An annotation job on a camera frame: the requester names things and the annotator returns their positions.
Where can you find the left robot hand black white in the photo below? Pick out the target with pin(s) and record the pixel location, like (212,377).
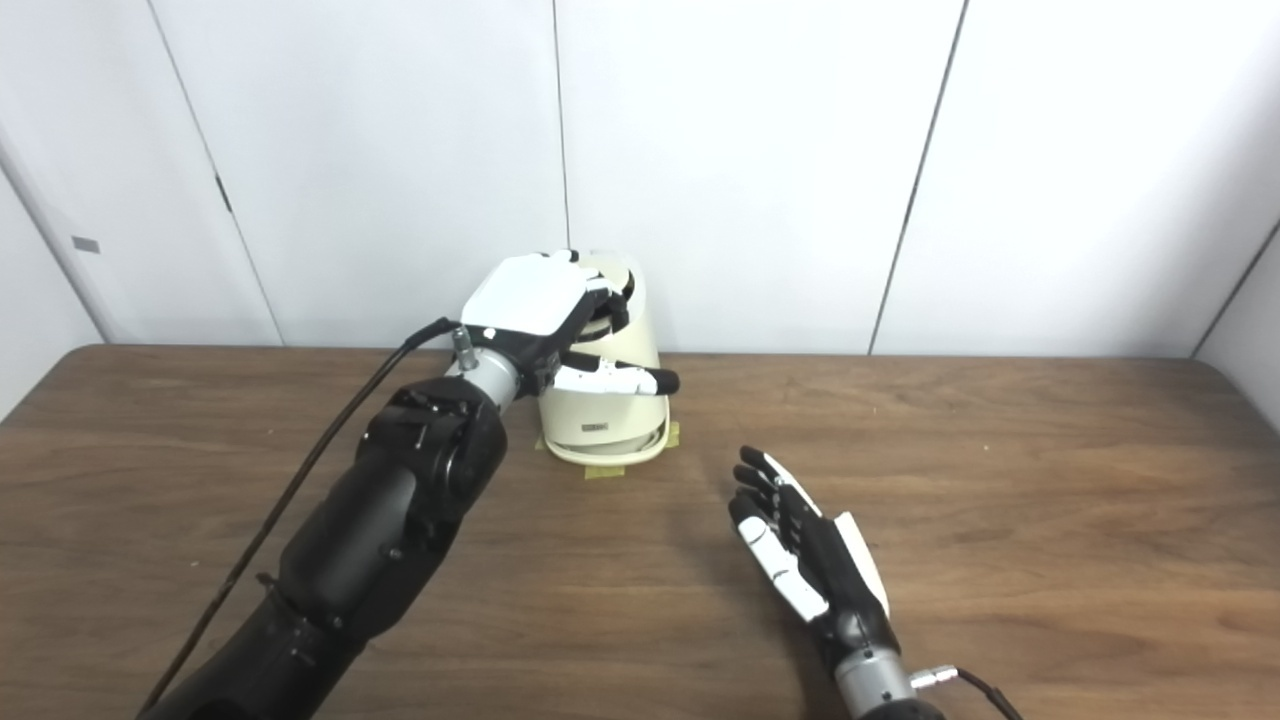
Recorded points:
(530,300)

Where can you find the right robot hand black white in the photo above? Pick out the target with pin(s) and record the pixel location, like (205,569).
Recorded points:
(835,570)

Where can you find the cream-colored bin body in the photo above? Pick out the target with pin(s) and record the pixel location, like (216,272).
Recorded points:
(640,420)

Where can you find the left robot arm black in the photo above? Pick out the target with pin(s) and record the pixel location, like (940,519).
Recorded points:
(380,530)

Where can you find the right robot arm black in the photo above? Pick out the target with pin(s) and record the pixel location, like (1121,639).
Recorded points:
(880,690)

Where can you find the black wall panel hinge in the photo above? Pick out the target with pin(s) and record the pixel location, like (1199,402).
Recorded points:
(224,194)

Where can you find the small grey wall label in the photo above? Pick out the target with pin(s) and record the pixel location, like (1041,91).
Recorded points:
(85,244)

